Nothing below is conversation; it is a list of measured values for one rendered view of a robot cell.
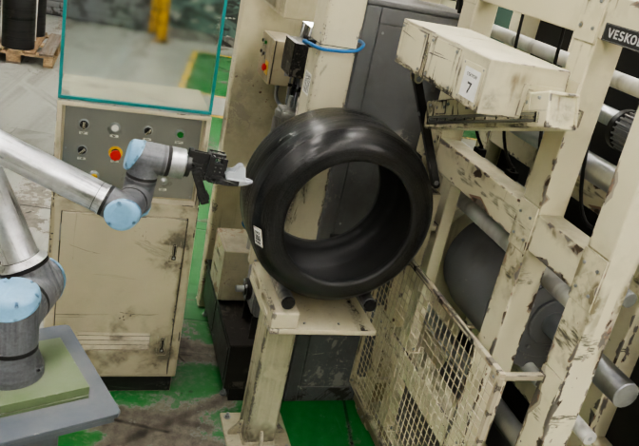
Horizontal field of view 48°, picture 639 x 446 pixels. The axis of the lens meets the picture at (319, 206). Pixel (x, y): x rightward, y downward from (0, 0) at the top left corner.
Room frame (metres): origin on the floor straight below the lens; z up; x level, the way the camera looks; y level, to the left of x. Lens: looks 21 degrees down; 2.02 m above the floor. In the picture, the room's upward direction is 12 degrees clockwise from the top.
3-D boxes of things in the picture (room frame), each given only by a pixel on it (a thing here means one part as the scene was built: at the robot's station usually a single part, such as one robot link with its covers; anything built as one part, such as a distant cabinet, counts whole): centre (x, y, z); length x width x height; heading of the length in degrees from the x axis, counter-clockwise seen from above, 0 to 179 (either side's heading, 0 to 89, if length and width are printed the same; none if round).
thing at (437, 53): (2.18, -0.36, 1.71); 0.61 x 0.25 x 0.15; 20
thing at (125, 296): (2.69, 0.79, 0.63); 0.56 x 0.41 x 1.27; 110
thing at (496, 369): (2.09, -0.43, 0.65); 0.90 x 0.02 x 0.70; 20
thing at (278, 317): (2.15, 0.09, 0.84); 0.36 x 0.09 x 0.06; 20
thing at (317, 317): (2.20, -0.04, 0.80); 0.37 x 0.36 x 0.02; 110
